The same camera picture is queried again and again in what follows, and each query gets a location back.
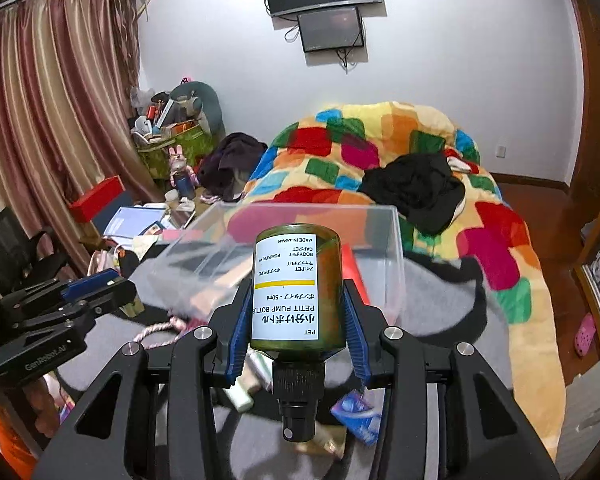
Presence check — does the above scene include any black mesh bag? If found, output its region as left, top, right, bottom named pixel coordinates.
left=0, top=204, right=72, bottom=286

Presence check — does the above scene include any green storage box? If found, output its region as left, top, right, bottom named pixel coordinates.
left=134, top=124, right=217, bottom=182

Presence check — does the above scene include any clear plastic bin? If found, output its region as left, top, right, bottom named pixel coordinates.
left=145, top=202, right=406, bottom=326

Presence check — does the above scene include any pink braided rope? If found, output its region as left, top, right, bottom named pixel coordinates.
left=129, top=316, right=203, bottom=357

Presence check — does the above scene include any black clothing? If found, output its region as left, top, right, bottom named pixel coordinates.
left=359, top=152, right=467, bottom=236

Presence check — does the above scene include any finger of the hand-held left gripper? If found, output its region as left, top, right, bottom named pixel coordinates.
left=0, top=268, right=122, bottom=322
left=9, top=278, right=139, bottom=352

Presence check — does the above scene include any white wardrobe door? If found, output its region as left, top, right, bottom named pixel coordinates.
left=554, top=260, right=600, bottom=467

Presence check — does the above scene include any red box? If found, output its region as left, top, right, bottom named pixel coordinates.
left=69, top=175, right=126, bottom=224

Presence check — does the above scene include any striped pink curtain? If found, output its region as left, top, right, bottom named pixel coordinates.
left=0, top=0, right=162, bottom=281

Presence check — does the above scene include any black monitor cable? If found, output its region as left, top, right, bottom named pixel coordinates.
left=330, top=46, right=362, bottom=74

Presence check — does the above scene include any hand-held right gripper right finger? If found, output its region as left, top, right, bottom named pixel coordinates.
left=342, top=278, right=561, bottom=480

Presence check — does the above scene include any dark purple clothing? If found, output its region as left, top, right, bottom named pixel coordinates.
left=197, top=132, right=269, bottom=204

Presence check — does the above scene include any grey neck pillow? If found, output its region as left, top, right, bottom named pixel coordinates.
left=170, top=81, right=226, bottom=137

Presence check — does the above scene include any beige tube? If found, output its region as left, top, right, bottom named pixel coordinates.
left=187, top=260, right=253, bottom=318

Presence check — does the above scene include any green pump bottle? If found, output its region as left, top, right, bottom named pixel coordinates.
left=250, top=223, right=348, bottom=443

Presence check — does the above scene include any blue packet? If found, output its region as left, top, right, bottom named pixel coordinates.
left=330, top=389, right=387, bottom=447

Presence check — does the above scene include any pink flat box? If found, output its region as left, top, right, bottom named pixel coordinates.
left=161, top=228, right=207, bottom=244

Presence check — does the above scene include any blue notebook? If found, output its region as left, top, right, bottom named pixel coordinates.
left=102, top=206, right=167, bottom=239

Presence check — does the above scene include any colourful patchwork blanket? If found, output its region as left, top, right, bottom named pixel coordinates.
left=230, top=101, right=567, bottom=461

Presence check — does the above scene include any small black wall monitor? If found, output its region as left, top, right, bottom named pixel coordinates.
left=296, top=5, right=366, bottom=54

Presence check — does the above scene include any light green tube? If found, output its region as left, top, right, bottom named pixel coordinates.
left=227, top=349, right=277, bottom=412

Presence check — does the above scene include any grey and black blanket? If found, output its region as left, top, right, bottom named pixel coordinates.
left=55, top=250, right=513, bottom=480

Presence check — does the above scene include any pink bunny toy bottle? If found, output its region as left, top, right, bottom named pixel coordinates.
left=167, top=145, right=201, bottom=201

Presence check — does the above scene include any wooden door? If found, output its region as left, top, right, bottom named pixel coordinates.
left=564, top=0, right=600, bottom=211

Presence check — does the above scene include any pink slipper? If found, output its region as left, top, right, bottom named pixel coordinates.
left=573, top=312, right=597, bottom=359

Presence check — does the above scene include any red carton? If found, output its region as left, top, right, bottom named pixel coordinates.
left=339, top=244, right=372, bottom=307

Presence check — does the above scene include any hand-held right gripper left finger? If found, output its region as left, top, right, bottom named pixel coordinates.
left=32, top=278, right=256, bottom=480

